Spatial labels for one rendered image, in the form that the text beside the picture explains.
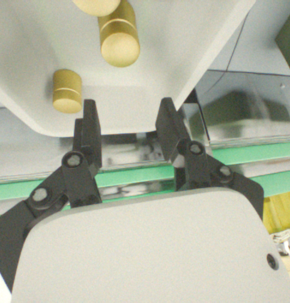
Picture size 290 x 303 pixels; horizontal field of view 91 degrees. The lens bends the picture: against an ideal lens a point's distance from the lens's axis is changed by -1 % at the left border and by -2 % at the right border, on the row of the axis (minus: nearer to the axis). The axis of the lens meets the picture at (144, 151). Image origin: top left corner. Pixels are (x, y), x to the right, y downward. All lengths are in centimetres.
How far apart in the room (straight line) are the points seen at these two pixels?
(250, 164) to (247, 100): 10
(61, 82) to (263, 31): 27
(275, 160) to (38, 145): 40
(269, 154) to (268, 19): 19
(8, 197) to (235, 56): 43
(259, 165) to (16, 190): 40
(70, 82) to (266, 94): 31
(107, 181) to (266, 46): 33
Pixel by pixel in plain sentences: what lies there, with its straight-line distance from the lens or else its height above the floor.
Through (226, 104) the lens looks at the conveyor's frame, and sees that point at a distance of 27.
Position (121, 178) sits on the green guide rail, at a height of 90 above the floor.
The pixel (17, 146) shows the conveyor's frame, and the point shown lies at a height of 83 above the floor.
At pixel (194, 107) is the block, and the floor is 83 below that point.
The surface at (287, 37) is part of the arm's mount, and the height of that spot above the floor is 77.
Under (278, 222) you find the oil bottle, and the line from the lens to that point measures 48.
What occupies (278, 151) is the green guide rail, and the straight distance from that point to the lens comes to 33.
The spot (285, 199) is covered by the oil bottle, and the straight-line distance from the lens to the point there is 50.
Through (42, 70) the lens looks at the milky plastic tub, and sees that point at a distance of 23.
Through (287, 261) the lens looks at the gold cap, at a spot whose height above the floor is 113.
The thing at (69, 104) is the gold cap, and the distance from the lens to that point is 21.
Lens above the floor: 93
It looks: 15 degrees down
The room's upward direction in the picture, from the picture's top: 171 degrees clockwise
